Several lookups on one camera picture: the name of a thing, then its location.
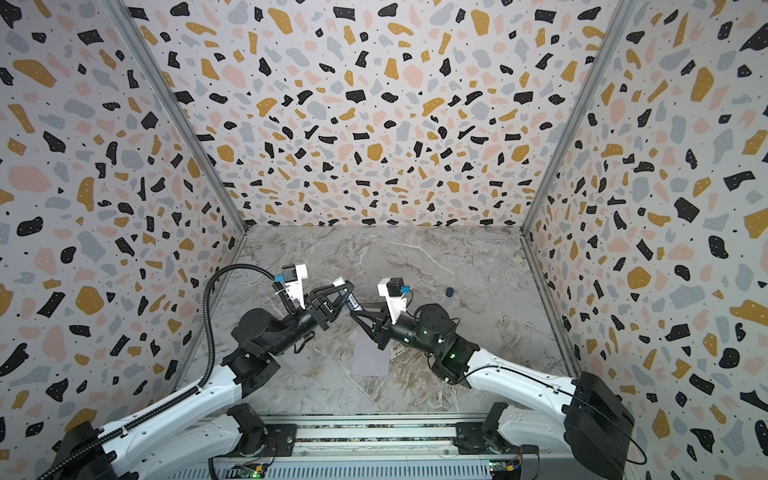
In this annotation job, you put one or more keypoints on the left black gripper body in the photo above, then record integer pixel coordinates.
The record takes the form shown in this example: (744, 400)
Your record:
(306, 322)

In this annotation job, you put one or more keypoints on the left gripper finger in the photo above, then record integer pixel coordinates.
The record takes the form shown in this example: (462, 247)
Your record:
(333, 306)
(319, 294)

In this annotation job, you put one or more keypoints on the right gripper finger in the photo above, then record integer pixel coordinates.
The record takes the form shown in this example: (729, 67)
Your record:
(377, 312)
(375, 331)

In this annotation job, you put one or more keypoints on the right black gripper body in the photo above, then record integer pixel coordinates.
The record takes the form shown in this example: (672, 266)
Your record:
(379, 324)

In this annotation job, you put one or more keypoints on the pale lilac envelope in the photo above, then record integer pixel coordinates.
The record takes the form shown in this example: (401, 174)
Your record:
(367, 359)

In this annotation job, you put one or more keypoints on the blue white glue stick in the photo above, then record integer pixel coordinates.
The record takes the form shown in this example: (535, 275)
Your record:
(350, 299)

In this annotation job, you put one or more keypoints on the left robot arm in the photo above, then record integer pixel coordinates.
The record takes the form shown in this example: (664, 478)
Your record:
(210, 417)

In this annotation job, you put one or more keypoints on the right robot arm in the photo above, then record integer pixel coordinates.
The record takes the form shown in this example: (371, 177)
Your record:
(586, 415)

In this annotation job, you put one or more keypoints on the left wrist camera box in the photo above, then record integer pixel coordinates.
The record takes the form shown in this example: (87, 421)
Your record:
(289, 286)

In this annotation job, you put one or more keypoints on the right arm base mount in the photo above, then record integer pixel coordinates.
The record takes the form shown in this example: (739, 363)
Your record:
(476, 438)

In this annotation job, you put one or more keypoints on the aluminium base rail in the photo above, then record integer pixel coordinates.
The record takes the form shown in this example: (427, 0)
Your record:
(397, 447)

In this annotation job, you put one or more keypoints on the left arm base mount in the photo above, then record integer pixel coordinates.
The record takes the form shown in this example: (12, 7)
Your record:
(246, 434)

